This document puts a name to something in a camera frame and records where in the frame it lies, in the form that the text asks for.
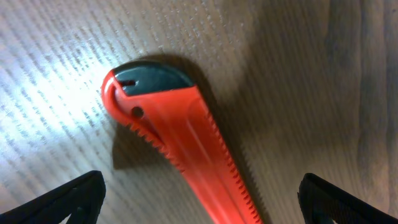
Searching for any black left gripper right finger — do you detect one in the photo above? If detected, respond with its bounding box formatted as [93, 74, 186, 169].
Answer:
[298, 173, 397, 224]

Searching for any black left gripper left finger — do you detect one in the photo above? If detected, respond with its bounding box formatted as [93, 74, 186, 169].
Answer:
[1, 170, 106, 224]

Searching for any red utility knife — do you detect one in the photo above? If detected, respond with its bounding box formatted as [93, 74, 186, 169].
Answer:
[101, 60, 262, 223]

